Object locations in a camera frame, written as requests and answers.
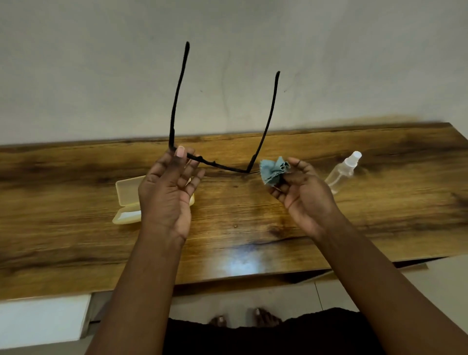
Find person's right hand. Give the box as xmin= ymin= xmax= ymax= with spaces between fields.
xmin=269 ymin=157 xmax=344 ymax=241

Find person's left hand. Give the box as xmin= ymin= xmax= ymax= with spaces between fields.
xmin=138 ymin=146 xmax=206 ymax=243

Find blue cleaning cloth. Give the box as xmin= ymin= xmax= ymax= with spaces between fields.
xmin=259 ymin=156 xmax=292 ymax=186

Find black eyeglasses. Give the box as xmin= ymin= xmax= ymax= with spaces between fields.
xmin=168 ymin=41 xmax=281 ymax=174

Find person's left forearm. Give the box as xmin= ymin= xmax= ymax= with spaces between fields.
xmin=85 ymin=227 xmax=186 ymax=355

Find person's right forearm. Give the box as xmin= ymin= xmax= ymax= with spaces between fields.
xmin=314 ymin=213 xmax=468 ymax=355

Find clear spray bottle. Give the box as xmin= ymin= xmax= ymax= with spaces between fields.
xmin=324 ymin=151 xmax=363 ymax=195

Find pale yellow eyeglasses case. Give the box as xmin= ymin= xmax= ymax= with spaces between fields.
xmin=112 ymin=175 xmax=195 ymax=225

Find person's right foot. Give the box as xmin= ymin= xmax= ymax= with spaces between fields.
xmin=250 ymin=307 xmax=283 ymax=328

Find person's black garment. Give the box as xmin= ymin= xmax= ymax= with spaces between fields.
xmin=162 ymin=307 xmax=385 ymax=355

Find white cabinet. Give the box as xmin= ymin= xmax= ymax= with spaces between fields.
xmin=0 ymin=294 xmax=92 ymax=350

